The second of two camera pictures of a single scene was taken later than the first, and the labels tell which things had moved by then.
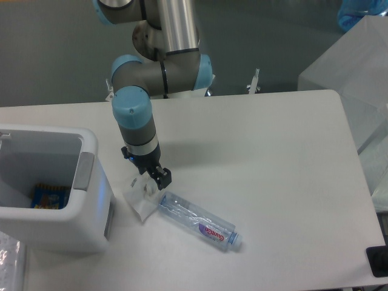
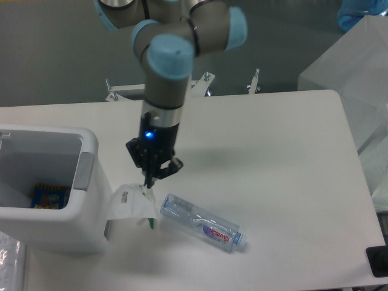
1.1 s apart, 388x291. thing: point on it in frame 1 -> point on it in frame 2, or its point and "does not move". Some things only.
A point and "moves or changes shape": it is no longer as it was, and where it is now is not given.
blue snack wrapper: [45, 196] does not move
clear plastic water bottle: [199, 222] does not move
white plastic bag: [142, 194] moves or changes shape
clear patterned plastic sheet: [12, 264] does not move
